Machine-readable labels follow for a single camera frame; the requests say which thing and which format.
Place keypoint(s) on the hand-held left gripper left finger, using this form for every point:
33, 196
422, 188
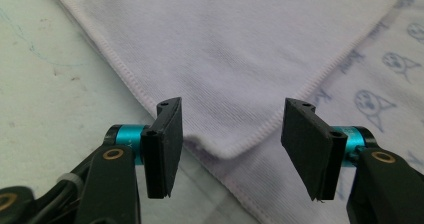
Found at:
163, 150

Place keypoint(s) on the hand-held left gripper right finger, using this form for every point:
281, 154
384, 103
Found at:
310, 150

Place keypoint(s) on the pale lilac printed towel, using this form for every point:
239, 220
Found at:
233, 50

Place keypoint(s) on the white foam mat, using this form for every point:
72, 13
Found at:
50, 84

